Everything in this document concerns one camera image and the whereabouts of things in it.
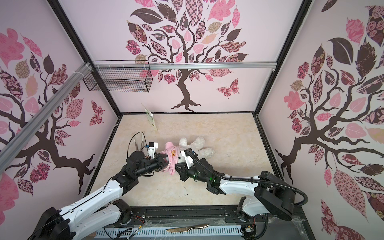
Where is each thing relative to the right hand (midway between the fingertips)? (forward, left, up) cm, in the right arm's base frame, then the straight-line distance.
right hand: (173, 164), depth 74 cm
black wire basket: (+76, +51, +1) cm, 92 cm away
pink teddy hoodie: (+5, +1, +3) cm, 6 cm away
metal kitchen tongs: (+28, +30, -16) cm, 44 cm away
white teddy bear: (+14, -11, -7) cm, 20 cm away
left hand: (+2, -1, +1) cm, 2 cm away
